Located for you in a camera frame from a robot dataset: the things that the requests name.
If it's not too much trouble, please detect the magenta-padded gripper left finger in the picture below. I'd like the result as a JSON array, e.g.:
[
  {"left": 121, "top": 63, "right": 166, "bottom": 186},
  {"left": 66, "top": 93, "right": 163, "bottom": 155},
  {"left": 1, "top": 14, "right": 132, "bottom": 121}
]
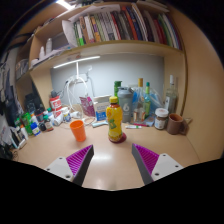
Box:
[{"left": 44, "top": 143, "right": 95, "bottom": 187}]

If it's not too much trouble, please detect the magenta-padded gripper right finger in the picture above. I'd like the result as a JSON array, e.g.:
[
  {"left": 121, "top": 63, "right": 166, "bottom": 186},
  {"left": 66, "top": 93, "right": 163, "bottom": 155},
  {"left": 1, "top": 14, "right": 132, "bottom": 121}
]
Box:
[{"left": 130, "top": 143, "right": 184, "bottom": 186}]

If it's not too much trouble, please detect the yellow drink bottle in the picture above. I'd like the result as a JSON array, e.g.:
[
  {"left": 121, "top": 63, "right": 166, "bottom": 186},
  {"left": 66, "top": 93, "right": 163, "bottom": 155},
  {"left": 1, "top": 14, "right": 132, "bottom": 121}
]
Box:
[{"left": 105, "top": 95, "right": 124, "bottom": 144}]

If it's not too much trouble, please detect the orange plastic cup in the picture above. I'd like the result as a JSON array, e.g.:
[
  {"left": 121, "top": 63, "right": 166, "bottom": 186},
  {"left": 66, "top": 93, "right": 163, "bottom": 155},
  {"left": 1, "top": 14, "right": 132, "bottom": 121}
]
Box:
[{"left": 69, "top": 119, "right": 88, "bottom": 143}]

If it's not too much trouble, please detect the green marker pen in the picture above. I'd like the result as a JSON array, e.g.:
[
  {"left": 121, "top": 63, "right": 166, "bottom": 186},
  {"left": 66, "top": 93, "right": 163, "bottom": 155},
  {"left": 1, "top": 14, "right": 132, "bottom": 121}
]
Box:
[{"left": 125, "top": 124, "right": 143, "bottom": 130}]

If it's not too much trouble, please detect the light blue hairbrush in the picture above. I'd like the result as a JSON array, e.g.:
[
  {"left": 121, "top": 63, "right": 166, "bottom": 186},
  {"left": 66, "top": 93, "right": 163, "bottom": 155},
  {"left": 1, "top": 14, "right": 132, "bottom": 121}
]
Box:
[{"left": 91, "top": 119, "right": 109, "bottom": 129}]

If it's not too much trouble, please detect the white-lidded glass jar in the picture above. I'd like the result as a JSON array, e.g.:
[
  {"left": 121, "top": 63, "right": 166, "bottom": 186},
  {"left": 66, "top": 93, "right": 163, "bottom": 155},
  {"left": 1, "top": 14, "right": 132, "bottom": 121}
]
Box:
[{"left": 154, "top": 107, "right": 170, "bottom": 131}]

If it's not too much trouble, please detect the brown ceramic mug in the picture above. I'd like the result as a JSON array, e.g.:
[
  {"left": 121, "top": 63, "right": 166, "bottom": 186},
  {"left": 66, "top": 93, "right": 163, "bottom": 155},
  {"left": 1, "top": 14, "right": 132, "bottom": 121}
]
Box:
[{"left": 166, "top": 113, "right": 193, "bottom": 136}]

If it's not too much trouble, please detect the small white jar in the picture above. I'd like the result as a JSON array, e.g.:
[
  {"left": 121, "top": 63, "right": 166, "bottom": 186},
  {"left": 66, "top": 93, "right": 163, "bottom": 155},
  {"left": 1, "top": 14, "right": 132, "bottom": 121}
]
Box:
[{"left": 61, "top": 107, "right": 72, "bottom": 123}]

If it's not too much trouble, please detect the white bottle with blue label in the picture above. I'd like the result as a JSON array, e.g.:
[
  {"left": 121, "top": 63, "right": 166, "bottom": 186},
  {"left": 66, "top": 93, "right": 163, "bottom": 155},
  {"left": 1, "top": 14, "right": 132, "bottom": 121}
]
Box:
[{"left": 29, "top": 113, "right": 42, "bottom": 137}]

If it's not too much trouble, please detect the white and blue carton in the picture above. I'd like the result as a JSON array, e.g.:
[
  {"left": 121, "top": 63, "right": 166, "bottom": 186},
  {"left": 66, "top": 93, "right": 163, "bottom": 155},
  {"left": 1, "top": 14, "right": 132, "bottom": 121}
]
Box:
[{"left": 93, "top": 94, "right": 113, "bottom": 122}]

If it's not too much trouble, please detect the magenta pouch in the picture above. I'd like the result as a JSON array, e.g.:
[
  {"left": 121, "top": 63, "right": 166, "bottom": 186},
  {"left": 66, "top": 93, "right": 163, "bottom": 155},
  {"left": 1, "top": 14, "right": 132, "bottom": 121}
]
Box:
[{"left": 79, "top": 95, "right": 96, "bottom": 118}]

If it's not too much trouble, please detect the green-capped clear bottle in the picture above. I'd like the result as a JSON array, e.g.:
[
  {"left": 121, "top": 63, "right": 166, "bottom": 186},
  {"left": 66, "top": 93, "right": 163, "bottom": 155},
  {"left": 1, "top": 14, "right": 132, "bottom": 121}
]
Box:
[{"left": 143, "top": 81, "right": 152, "bottom": 118}]

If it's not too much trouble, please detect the yellow-capped clear bottle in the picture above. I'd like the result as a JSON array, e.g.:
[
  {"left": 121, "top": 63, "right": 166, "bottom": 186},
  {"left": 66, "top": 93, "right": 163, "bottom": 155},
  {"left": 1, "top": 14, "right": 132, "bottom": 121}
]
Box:
[{"left": 133, "top": 77, "right": 145, "bottom": 123}]

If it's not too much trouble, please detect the red and white canister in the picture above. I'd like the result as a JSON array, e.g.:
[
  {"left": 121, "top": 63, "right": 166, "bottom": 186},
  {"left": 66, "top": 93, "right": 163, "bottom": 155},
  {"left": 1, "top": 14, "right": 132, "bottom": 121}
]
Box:
[{"left": 49, "top": 91, "right": 63, "bottom": 113}]

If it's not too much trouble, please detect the clear glass bottle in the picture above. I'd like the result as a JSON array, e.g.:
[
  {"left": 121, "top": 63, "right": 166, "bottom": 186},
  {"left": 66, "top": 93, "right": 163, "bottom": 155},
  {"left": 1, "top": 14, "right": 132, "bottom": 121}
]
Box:
[{"left": 164, "top": 74, "right": 179, "bottom": 115}]

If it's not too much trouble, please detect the dark green bottle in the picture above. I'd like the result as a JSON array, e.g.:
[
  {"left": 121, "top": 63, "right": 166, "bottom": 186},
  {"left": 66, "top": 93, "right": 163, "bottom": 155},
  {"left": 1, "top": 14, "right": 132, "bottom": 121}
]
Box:
[{"left": 113, "top": 80, "right": 123, "bottom": 98}]

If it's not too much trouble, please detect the white power strip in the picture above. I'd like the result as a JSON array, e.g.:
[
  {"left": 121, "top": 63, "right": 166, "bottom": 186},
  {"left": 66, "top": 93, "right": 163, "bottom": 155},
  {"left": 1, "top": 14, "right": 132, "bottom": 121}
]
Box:
[{"left": 68, "top": 74, "right": 89, "bottom": 84}]

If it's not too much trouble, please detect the under-shelf light bar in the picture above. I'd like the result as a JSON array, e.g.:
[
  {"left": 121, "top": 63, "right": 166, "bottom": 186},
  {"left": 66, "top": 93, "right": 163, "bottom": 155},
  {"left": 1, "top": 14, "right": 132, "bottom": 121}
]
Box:
[{"left": 52, "top": 55, "right": 101, "bottom": 69}]

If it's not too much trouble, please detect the wooden shelf unit with books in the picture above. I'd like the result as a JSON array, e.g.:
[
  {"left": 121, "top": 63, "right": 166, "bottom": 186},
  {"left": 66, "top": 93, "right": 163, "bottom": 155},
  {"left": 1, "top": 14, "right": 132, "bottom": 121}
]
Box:
[{"left": 14, "top": 0, "right": 188, "bottom": 116}]

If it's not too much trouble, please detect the ceiling light tube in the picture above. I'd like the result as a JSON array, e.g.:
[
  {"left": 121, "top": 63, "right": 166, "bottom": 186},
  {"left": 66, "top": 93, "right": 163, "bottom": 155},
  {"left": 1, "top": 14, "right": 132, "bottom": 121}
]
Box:
[{"left": 56, "top": 0, "right": 75, "bottom": 10}]

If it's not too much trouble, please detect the white cable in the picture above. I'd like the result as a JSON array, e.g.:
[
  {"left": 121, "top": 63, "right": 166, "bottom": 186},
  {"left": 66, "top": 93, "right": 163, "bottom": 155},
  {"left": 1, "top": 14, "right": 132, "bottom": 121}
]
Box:
[{"left": 63, "top": 78, "right": 91, "bottom": 118}]

